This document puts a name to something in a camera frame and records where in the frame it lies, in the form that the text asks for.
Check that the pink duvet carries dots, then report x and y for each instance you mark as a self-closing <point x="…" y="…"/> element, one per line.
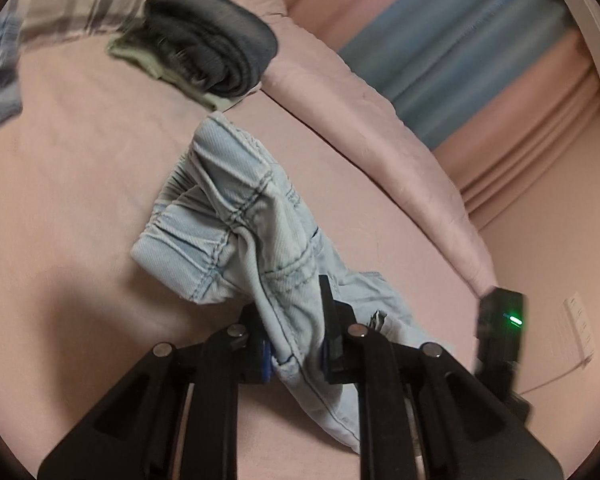
<point x="360" y="95"/>

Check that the large plaid pillow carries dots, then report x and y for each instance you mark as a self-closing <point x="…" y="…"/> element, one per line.
<point x="85" y="0"/>

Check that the folded dark denim jeans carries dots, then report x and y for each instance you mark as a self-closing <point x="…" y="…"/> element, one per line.
<point x="215" y="40"/>

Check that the blue curtain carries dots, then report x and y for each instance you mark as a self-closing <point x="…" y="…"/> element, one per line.
<point x="460" y="55"/>

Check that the white door frame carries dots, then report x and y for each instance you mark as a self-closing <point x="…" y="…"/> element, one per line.
<point x="587" y="15"/>

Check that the folded pale green garment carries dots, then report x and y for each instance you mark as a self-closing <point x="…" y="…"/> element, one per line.
<point x="155" y="62"/>

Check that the light blue strawberry pants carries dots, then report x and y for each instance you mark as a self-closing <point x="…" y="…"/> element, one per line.
<point x="260" y="240"/>

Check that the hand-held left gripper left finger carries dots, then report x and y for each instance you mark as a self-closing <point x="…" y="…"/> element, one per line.
<point x="220" y="385"/>

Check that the white wall socket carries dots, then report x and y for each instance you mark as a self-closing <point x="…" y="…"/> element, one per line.
<point x="580" y="330"/>

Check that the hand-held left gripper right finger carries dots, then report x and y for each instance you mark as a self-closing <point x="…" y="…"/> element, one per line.
<point x="337" y="350"/>

